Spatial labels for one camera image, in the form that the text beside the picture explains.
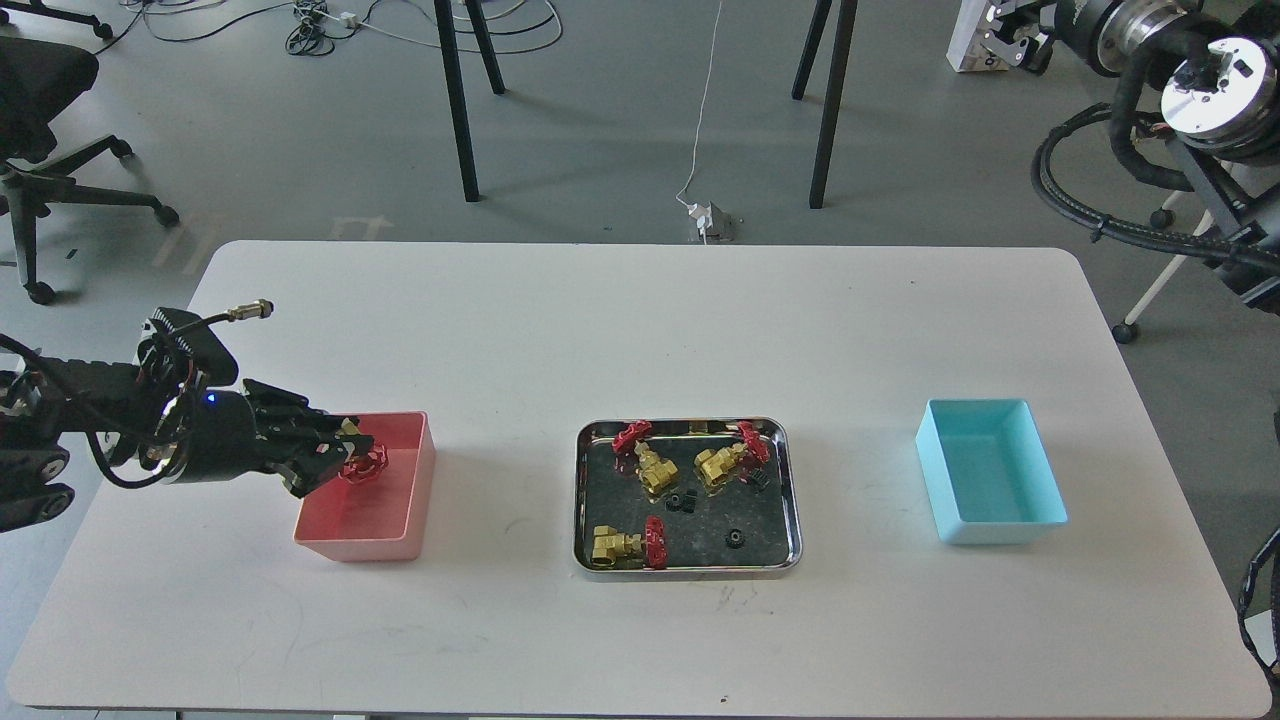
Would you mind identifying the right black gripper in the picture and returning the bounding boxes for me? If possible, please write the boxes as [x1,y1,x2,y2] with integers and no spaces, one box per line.
[980,1,1126,77]

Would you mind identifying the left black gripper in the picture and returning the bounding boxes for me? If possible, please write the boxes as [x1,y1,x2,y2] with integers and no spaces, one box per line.
[161,379,374,498]

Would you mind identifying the brass valve red handle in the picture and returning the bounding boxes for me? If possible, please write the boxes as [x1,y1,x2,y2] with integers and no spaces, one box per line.
[337,441,390,486]

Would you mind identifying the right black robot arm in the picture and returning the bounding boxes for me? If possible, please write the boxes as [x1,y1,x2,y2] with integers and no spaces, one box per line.
[983,1,1279,314]

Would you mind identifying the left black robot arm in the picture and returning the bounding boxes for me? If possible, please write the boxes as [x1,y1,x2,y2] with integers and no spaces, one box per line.
[1,299,389,532]

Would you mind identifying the white cardboard box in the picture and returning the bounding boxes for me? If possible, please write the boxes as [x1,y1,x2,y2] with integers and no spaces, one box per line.
[946,0,1010,73]

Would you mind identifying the pink plastic box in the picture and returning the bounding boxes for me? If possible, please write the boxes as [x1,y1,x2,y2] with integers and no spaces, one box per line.
[293,411,436,562]

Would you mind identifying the brass valve bottom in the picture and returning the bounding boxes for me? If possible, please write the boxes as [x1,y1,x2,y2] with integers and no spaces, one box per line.
[589,515,669,570]

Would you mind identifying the brass valve top left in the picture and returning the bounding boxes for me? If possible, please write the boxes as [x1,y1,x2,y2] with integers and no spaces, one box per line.
[611,420,678,498]

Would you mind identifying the brass valve top right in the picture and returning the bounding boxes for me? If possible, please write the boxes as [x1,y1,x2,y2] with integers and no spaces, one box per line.
[694,420,771,495]

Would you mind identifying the light blue plastic box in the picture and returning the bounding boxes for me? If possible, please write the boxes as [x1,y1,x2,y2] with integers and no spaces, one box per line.
[915,398,1069,544]

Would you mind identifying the black gear by valve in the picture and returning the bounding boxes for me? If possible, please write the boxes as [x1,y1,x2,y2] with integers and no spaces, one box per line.
[742,468,771,495]

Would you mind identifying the black table leg right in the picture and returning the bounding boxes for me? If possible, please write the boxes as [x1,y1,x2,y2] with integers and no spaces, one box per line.
[790,1,859,209]

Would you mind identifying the black table leg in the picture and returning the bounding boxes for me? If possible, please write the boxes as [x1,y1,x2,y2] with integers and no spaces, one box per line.
[790,1,859,209]
[433,0,506,202]

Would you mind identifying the white chair base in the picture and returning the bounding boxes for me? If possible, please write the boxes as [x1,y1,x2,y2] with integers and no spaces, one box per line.
[1111,191,1188,345]

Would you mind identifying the metal tray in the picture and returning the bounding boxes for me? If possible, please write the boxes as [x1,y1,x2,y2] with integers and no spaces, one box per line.
[573,416,803,574]

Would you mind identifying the black table leg left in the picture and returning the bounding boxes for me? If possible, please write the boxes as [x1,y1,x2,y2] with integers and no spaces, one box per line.
[433,0,506,202]

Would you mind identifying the black office chair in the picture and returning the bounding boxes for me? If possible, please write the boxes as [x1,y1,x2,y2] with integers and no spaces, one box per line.
[1,36,179,305]

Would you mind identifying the black corrugated cable hose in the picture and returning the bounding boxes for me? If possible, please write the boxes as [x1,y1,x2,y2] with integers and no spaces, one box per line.
[1032,100,1280,273]

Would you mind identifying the white cable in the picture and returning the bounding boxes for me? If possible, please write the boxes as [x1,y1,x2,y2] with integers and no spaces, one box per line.
[676,0,724,211]

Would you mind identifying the black floor cables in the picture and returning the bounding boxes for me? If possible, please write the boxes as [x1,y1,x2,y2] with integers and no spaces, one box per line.
[95,0,566,56]

